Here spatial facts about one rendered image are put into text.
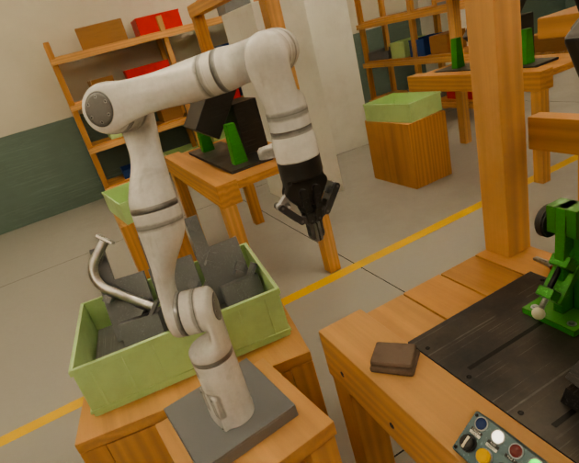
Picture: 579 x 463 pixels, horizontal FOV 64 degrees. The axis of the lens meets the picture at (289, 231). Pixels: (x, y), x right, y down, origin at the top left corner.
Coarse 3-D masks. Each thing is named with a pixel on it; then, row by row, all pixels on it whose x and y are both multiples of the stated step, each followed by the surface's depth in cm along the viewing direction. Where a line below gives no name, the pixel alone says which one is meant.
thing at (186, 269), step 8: (184, 256) 157; (176, 264) 157; (184, 264) 157; (192, 264) 157; (176, 272) 156; (184, 272) 157; (192, 272) 157; (152, 280) 155; (176, 280) 156; (184, 280) 157; (184, 288) 156; (160, 304) 155
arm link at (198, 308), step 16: (192, 288) 95; (208, 288) 94; (192, 304) 91; (208, 304) 91; (192, 320) 91; (208, 320) 91; (208, 336) 97; (224, 336) 96; (192, 352) 97; (208, 352) 94; (224, 352) 96
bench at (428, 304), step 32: (480, 256) 141; (512, 256) 137; (544, 256) 133; (416, 288) 134; (448, 288) 130; (480, 288) 126; (384, 320) 124; (416, 320) 121; (352, 416) 128; (352, 448) 141; (384, 448) 134
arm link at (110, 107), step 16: (176, 64) 75; (192, 64) 74; (208, 64) 72; (128, 80) 77; (144, 80) 76; (160, 80) 76; (176, 80) 75; (192, 80) 74; (208, 80) 73; (96, 96) 79; (112, 96) 78; (128, 96) 77; (144, 96) 77; (160, 96) 76; (176, 96) 76; (192, 96) 76; (208, 96) 76; (96, 112) 80; (112, 112) 79; (128, 112) 78; (144, 112) 78; (96, 128) 81; (112, 128) 81; (128, 128) 83
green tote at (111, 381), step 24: (264, 288) 162; (96, 312) 163; (240, 312) 136; (264, 312) 138; (96, 336) 162; (168, 336) 130; (192, 336) 133; (240, 336) 138; (264, 336) 141; (72, 360) 129; (96, 360) 126; (120, 360) 128; (144, 360) 131; (168, 360) 133; (96, 384) 128; (120, 384) 131; (144, 384) 133; (168, 384) 136; (96, 408) 130
